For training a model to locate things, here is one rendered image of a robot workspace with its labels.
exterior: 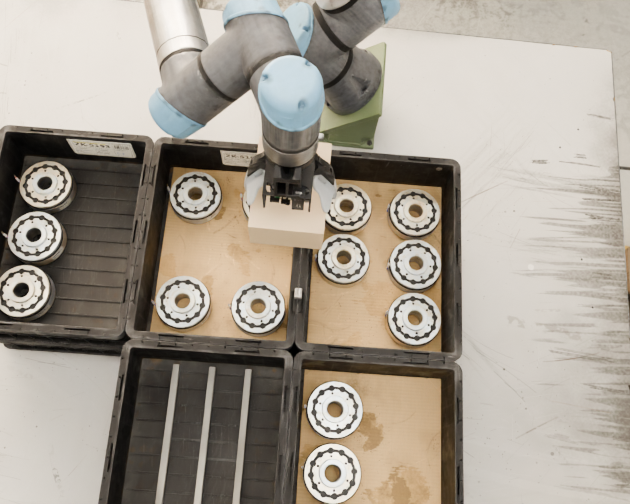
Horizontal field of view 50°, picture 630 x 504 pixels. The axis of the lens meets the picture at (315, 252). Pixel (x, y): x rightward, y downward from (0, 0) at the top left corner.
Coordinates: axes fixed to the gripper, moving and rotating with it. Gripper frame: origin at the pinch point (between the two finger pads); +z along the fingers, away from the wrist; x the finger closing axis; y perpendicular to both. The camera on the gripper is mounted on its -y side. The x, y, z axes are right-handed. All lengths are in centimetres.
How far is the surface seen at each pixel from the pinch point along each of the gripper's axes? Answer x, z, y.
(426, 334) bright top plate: 27.8, 23.7, 16.7
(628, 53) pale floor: 117, 111, -117
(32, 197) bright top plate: -51, 24, -3
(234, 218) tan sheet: -11.7, 26.8, -4.0
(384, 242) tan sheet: 19.1, 26.7, -2.0
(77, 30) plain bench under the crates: -57, 40, -54
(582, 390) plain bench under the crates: 64, 40, 22
